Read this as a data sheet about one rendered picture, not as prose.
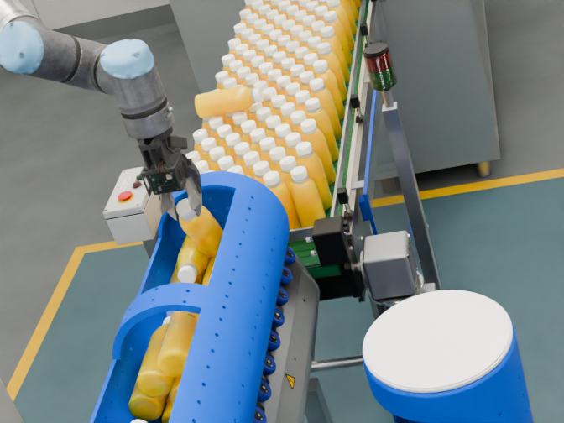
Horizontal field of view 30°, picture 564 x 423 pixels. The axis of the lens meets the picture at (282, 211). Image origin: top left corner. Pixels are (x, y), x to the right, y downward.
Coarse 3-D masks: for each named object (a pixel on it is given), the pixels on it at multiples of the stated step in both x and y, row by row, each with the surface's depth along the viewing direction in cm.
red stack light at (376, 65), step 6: (384, 54) 251; (366, 60) 253; (372, 60) 252; (378, 60) 251; (384, 60) 252; (390, 60) 253; (366, 66) 255; (372, 66) 253; (378, 66) 252; (384, 66) 252
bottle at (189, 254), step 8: (184, 240) 229; (184, 248) 225; (192, 248) 224; (184, 256) 223; (192, 256) 223; (200, 256) 224; (184, 264) 222; (192, 264) 222; (200, 264) 223; (200, 272) 224
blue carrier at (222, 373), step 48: (240, 192) 222; (240, 240) 209; (288, 240) 234; (144, 288) 218; (192, 288) 194; (240, 288) 199; (144, 336) 214; (240, 336) 190; (192, 384) 174; (240, 384) 182
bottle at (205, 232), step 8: (200, 216) 212; (208, 216) 214; (184, 224) 212; (192, 224) 212; (200, 224) 212; (208, 224) 214; (216, 224) 217; (192, 232) 213; (200, 232) 213; (208, 232) 215; (216, 232) 217; (192, 240) 217; (200, 240) 216; (208, 240) 217; (216, 240) 219; (200, 248) 221; (208, 248) 220; (216, 248) 221; (208, 256) 223; (216, 256) 223
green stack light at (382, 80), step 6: (390, 66) 254; (372, 72) 254; (378, 72) 253; (384, 72) 253; (390, 72) 254; (372, 78) 255; (378, 78) 254; (384, 78) 254; (390, 78) 254; (372, 84) 256; (378, 84) 255; (384, 84) 254; (390, 84) 255; (378, 90) 256
